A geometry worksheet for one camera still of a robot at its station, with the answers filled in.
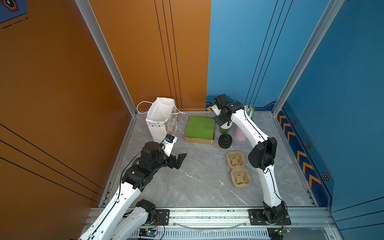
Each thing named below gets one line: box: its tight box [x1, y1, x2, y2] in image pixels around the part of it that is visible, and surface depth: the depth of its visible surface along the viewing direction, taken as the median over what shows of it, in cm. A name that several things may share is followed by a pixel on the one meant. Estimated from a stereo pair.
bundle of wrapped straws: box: [244, 104, 256, 122], surface depth 94 cm
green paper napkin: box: [185, 116, 216, 140], surface depth 107 cm
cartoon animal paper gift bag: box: [136, 97, 186, 143], surface depth 91 cm
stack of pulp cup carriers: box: [226, 151, 252, 189], surface depth 85 cm
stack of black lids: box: [218, 133, 233, 149], surface depth 98 cm
